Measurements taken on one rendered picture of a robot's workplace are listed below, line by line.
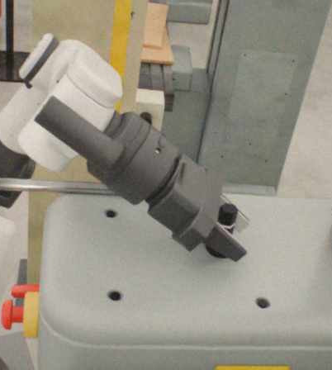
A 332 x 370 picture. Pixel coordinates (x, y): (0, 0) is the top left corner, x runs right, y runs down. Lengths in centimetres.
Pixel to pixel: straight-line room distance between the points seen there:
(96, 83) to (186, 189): 16
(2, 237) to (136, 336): 52
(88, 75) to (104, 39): 183
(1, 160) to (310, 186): 347
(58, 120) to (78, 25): 184
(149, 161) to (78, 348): 22
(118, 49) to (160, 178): 185
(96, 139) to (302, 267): 31
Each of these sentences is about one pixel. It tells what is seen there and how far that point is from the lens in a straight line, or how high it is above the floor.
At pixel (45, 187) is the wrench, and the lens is 88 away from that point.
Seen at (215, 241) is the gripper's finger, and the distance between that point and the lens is 78.
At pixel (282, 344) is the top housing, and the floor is 186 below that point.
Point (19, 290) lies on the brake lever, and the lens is 100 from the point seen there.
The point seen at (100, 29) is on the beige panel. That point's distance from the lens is 253.
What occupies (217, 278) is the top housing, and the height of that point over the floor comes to 189.
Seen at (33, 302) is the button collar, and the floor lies 179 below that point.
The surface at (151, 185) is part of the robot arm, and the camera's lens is 74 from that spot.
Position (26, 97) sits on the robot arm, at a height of 191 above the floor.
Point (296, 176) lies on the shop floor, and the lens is 452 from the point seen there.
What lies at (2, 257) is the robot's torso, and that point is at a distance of 121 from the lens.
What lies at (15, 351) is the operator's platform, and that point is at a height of 40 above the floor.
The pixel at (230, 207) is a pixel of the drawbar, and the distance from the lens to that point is 79.
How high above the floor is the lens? 243
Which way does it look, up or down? 36 degrees down
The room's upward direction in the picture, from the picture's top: 9 degrees clockwise
